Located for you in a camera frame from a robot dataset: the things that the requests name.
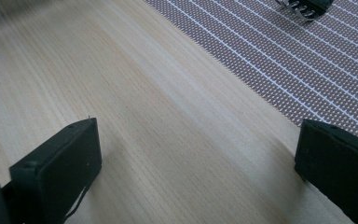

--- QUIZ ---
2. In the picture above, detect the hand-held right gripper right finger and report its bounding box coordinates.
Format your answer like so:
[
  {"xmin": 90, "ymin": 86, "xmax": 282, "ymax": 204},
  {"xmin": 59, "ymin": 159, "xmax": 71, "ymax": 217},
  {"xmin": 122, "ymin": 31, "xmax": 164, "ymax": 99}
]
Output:
[{"xmin": 294, "ymin": 119, "xmax": 358, "ymax": 224}]

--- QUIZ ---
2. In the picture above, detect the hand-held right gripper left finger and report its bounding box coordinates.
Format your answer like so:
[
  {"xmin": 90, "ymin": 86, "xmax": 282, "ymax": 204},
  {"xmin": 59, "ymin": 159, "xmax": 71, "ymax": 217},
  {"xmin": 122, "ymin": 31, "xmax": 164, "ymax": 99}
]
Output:
[{"xmin": 0, "ymin": 117, "xmax": 103, "ymax": 224}]

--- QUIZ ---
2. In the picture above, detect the woven striped placemat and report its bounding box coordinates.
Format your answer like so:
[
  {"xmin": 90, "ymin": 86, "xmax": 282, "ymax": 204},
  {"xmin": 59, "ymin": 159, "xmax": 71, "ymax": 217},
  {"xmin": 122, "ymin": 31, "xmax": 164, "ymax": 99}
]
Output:
[{"xmin": 143, "ymin": 0, "xmax": 358, "ymax": 136}]

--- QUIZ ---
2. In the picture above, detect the black hair claw clip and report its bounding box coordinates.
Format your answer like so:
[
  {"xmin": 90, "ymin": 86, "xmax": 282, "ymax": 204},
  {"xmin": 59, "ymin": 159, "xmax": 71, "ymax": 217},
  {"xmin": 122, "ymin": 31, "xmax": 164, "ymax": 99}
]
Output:
[{"xmin": 274, "ymin": 0, "xmax": 335, "ymax": 22}]

